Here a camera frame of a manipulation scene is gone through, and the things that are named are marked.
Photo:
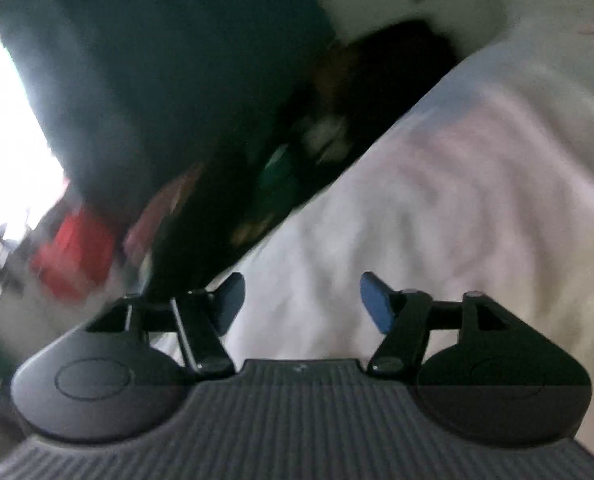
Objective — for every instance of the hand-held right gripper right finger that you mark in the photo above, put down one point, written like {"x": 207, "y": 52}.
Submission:
{"x": 376, "y": 305}

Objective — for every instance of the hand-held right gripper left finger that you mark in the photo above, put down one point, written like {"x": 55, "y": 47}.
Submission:
{"x": 230, "y": 301}

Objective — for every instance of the white bed sheet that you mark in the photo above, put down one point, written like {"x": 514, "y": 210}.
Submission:
{"x": 427, "y": 200}

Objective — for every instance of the red object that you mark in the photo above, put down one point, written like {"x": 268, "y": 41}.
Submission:
{"x": 74, "y": 255}

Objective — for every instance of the dark cloth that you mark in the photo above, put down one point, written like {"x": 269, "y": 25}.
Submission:
{"x": 167, "y": 70}

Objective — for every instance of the bright window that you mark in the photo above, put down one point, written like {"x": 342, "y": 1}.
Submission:
{"x": 12, "y": 140}

